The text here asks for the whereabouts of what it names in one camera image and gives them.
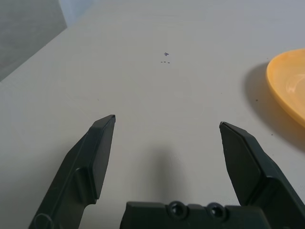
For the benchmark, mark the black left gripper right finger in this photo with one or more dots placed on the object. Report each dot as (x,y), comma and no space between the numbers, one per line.
(259,171)

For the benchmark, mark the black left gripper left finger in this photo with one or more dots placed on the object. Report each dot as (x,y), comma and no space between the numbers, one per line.
(81,171)

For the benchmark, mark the yellow plate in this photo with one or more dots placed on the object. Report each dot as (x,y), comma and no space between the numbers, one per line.
(290,78)

